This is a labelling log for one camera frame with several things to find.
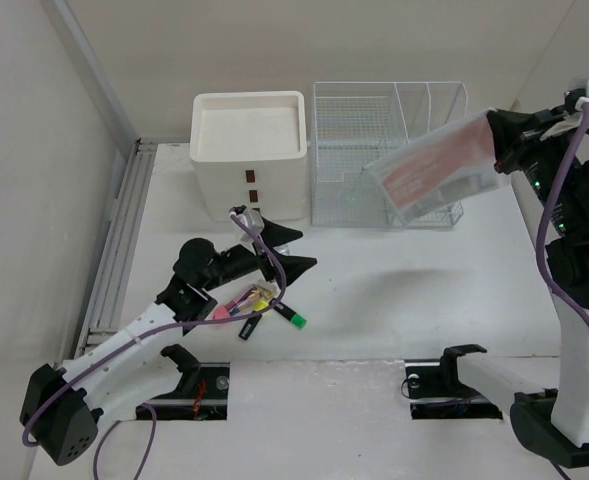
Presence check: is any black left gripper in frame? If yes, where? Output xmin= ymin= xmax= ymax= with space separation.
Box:
xmin=201 ymin=218 xmax=315 ymax=292

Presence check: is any red booklet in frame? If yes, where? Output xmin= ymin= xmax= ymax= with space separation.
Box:
xmin=364 ymin=108 xmax=509 ymax=226

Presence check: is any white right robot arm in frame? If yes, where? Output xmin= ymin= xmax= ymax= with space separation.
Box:
xmin=437 ymin=98 xmax=589 ymax=469

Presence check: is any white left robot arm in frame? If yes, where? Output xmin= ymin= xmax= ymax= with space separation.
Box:
xmin=19 ymin=206 xmax=317 ymax=466

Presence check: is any small clear glue bottle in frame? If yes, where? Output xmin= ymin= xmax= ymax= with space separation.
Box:
xmin=275 ymin=245 xmax=290 ymax=256

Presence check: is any green cap black highlighter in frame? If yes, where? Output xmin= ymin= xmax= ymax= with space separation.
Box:
xmin=273 ymin=302 xmax=307 ymax=329

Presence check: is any yellow cap black highlighter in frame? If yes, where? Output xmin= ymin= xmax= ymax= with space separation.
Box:
xmin=238 ymin=300 xmax=269 ymax=341

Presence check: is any white three-drawer storage box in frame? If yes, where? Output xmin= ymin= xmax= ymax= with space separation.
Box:
xmin=190 ymin=91 xmax=309 ymax=221

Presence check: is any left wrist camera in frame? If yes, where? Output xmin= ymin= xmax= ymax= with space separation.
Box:
xmin=229 ymin=205 xmax=265 ymax=244

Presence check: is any white wire mesh organizer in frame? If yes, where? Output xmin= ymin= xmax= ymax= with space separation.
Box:
xmin=310 ymin=81 xmax=468 ymax=229

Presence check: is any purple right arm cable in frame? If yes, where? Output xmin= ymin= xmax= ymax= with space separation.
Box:
xmin=535 ymin=99 xmax=589 ymax=480

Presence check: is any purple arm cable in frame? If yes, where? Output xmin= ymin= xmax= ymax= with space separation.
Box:
xmin=535 ymin=99 xmax=589 ymax=480
xmin=21 ymin=212 xmax=289 ymax=480

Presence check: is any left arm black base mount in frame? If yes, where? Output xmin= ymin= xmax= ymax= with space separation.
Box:
xmin=153 ymin=345 xmax=231 ymax=421

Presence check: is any aluminium frame rail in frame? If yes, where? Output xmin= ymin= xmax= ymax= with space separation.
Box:
xmin=43 ymin=1 xmax=156 ymax=356

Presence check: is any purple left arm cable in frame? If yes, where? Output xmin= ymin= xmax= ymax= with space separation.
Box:
xmin=21 ymin=212 xmax=289 ymax=480

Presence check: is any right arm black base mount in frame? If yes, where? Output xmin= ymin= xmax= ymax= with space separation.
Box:
xmin=400 ymin=344 xmax=503 ymax=420

